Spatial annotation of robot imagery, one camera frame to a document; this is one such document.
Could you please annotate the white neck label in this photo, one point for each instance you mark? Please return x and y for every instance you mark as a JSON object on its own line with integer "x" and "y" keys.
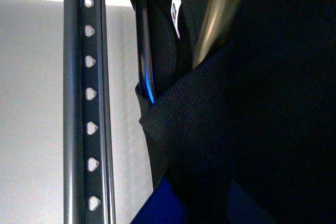
{"x": 175, "y": 7}

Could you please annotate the grey perforated front rail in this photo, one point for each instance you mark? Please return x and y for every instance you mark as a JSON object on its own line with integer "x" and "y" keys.
{"x": 85, "y": 190}

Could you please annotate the black t-shirt with print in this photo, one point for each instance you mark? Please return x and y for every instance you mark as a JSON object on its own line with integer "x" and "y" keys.
{"x": 248, "y": 136}

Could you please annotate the bronze metal clothes hanger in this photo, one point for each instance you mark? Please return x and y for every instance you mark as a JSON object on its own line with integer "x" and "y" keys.
{"x": 216, "y": 25}

